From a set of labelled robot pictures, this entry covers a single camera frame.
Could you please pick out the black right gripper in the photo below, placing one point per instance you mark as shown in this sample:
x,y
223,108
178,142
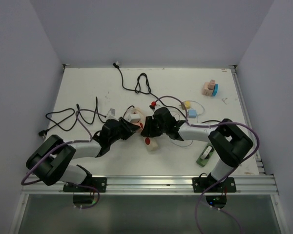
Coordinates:
x,y
149,130

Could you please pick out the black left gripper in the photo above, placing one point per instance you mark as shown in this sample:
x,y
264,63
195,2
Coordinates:
x,y
128,127

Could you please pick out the blue USB charger cube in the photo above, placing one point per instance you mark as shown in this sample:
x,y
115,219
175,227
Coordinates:
x,y
192,113

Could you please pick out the pink USB charger cube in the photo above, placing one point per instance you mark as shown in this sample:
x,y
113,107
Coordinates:
x,y
139,124

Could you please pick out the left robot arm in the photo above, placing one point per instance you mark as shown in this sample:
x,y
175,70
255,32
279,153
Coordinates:
x,y
51,161

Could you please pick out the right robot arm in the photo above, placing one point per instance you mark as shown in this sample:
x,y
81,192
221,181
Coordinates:
x,y
228,140

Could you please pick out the yellow charger plug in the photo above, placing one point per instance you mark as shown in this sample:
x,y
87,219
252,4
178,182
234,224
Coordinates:
x,y
186,105

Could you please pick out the beige cube socket adapter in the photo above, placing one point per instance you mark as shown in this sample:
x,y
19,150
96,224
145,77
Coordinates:
x,y
205,90

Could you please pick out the brown plug on adapter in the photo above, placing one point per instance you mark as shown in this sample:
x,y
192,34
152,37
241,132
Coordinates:
x,y
211,84

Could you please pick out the white USB charger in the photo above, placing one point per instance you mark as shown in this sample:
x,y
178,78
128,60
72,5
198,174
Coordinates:
x,y
133,118

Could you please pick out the beige power strip red sockets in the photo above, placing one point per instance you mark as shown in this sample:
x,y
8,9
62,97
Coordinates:
x,y
150,143

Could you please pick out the green power strip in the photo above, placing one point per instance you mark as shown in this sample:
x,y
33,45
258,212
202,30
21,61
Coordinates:
x,y
205,155

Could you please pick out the blue round adapter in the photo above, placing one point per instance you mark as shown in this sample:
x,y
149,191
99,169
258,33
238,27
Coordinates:
x,y
215,90

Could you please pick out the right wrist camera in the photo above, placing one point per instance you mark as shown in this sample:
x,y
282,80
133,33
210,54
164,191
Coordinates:
x,y
154,106

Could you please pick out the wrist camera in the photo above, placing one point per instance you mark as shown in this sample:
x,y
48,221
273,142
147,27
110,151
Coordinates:
x,y
154,106
111,114

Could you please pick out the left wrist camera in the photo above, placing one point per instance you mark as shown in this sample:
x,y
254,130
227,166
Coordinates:
x,y
111,114

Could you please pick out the aluminium front rail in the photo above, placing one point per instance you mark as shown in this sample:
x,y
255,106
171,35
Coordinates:
x,y
161,185

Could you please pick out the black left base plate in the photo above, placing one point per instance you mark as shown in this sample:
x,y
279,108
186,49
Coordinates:
x,y
90,183

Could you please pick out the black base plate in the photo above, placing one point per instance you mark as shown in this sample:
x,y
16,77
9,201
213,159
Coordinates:
x,y
90,183
200,184

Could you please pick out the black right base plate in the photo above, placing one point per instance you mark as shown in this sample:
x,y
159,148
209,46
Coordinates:
x,y
200,184

